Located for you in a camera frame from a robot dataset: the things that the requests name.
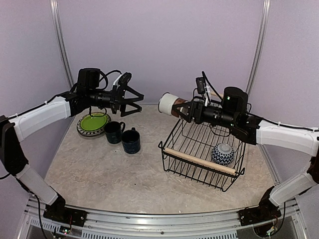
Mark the right aluminium corner post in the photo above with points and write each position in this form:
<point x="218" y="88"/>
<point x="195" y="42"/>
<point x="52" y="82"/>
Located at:
<point x="259" y="45"/>

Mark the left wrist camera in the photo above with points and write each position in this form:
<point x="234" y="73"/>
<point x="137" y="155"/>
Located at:
<point x="121" y="82"/>

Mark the black wire dish rack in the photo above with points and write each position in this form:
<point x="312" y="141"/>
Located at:
<point x="198" y="140"/>

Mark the black white striped plate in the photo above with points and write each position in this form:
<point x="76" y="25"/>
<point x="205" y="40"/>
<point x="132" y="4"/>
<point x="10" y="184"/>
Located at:
<point x="92" y="133"/>

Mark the green leaf shaped plate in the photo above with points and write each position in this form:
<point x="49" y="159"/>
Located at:
<point x="94" y="122"/>

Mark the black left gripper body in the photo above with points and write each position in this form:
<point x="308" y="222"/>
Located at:
<point x="101" y="100"/>

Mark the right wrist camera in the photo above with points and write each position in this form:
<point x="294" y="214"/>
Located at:
<point x="203" y="88"/>

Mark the dark blue mug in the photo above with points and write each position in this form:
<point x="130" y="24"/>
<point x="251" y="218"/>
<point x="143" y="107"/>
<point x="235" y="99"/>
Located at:
<point x="131" y="141"/>

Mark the white cup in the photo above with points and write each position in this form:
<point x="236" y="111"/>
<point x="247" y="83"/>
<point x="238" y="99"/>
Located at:
<point x="166" y="103"/>

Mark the yellow woven pattern plate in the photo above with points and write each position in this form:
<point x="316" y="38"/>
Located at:
<point x="109" y="119"/>

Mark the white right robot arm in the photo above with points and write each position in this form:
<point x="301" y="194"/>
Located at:
<point x="255" y="130"/>

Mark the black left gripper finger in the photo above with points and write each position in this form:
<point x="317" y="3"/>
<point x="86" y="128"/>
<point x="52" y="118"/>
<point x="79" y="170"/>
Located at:
<point x="129" y="109"/>
<point x="138" y="96"/>

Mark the dark green mug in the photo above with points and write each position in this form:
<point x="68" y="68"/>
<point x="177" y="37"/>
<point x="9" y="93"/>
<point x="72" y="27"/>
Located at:
<point x="113" y="131"/>

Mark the aluminium corner post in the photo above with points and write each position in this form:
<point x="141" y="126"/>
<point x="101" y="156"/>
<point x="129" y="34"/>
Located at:
<point x="259" y="45"/>
<point x="61" y="45"/>

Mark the left aluminium corner post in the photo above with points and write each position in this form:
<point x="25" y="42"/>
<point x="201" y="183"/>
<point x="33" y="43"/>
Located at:
<point x="61" y="45"/>

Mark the wooden rack handle near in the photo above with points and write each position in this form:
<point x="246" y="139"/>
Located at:
<point x="201" y="162"/>

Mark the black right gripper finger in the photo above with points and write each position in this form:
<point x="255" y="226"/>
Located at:
<point x="187" y="116"/>
<point x="182" y="106"/>

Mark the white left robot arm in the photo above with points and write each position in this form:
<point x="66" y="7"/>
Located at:
<point x="15" y="129"/>

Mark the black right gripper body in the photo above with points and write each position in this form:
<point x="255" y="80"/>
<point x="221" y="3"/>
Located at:
<point x="225" y="118"/>

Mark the aluminium front rail frame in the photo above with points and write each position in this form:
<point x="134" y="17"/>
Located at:
<point x="101" y="224"/>

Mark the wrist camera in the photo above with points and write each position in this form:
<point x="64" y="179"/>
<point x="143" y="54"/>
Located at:
<point x="203" y="88"/>
<point x="121" y="82"/>

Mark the blue white patterned bowl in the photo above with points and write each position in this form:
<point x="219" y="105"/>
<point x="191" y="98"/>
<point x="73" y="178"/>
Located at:
<point x="222" y="154"/>

